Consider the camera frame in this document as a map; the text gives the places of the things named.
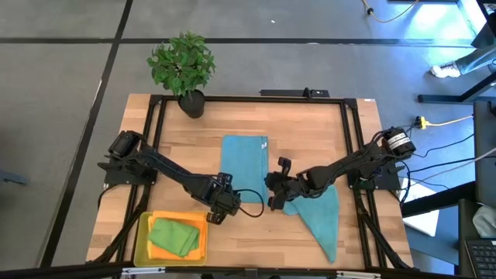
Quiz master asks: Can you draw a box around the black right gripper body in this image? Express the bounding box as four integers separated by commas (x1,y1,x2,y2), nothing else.
265,157,309,212

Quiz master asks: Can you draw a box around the yellow plastic bin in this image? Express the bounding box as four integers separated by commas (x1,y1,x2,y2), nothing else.
133,211,209,267

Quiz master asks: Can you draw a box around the person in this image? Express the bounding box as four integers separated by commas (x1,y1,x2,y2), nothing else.
429,11,496,79

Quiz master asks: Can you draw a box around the tan floor cable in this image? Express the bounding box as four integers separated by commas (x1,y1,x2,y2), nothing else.
361,0,420,23

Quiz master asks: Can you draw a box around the black bar bracket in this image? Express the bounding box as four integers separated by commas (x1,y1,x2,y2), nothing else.
259,88,331,98

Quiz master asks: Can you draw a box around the yellow extension cord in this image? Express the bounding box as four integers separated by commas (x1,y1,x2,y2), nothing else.
414,114,474,131

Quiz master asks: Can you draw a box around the black desk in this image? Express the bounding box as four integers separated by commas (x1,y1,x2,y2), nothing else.
401,99,496,279

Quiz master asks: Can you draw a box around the black keyboard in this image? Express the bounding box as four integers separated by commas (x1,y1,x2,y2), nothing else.
463,236,496,278

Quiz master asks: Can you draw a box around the black desk frame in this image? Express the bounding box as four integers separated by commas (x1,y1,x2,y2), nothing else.
417,0,496,105

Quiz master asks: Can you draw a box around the potted green plant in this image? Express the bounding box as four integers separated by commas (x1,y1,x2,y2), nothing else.
146,30,217,119

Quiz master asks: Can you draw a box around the white flat box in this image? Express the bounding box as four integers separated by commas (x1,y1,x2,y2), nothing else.
401,177,441,238

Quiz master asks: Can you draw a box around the grey cloth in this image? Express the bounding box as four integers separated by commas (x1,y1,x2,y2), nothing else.
472,204,496,239

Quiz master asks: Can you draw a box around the teal microfiber towel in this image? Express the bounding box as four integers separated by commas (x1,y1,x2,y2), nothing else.
219,134,270,205
282,184,341,264

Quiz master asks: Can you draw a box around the orange microfiber towel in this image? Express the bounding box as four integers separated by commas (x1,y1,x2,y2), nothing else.
146,210,209,262

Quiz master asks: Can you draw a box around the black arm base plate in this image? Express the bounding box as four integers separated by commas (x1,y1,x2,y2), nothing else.
346,160,402,191
103,161,157,186

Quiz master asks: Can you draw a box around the black table frame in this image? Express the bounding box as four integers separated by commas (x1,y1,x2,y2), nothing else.
87,94,418,272

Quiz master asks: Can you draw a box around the silver aluminium bracket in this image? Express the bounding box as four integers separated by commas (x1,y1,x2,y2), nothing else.
336,270,383,279
121,266,167,276

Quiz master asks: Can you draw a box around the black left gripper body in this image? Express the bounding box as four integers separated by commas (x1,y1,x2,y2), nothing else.
201,173,242,226

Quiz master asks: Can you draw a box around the green microfiber towel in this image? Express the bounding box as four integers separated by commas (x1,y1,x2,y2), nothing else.
146,218,201,259

